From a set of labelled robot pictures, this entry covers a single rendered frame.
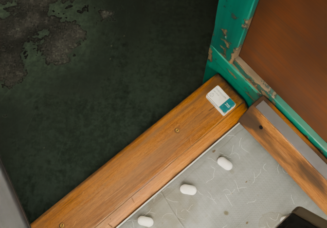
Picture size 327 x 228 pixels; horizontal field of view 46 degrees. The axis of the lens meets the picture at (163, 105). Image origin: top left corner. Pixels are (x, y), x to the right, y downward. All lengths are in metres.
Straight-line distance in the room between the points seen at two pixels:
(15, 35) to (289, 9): 1.54
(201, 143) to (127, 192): 0.19
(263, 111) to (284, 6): 0.26
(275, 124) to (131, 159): 0.31
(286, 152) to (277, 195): 0.12
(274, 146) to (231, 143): 0.11
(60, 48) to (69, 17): 0.17
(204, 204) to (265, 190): 0.14
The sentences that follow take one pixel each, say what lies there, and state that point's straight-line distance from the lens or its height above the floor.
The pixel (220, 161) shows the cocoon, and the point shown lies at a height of 0.76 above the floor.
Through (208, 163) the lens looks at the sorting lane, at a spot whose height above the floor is 0.74.
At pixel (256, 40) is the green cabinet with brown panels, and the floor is 0.97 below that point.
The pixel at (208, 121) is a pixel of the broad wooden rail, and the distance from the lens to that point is 0.87.
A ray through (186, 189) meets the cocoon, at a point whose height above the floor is 0.76.
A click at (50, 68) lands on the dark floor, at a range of 1.83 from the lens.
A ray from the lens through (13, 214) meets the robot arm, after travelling 0.62.
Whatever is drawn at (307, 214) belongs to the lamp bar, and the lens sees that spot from 0.55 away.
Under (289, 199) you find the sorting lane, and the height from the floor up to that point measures 0.74.
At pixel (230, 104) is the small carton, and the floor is 0.79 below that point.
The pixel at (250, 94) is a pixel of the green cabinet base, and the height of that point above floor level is 0.81.
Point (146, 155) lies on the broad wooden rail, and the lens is 0.85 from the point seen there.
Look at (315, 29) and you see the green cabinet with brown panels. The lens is 0.59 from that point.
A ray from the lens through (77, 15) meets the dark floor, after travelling 1.93.
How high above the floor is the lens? 1.60
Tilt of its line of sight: 71 degrees down
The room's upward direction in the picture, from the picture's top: 4 degrees counter-clockwise
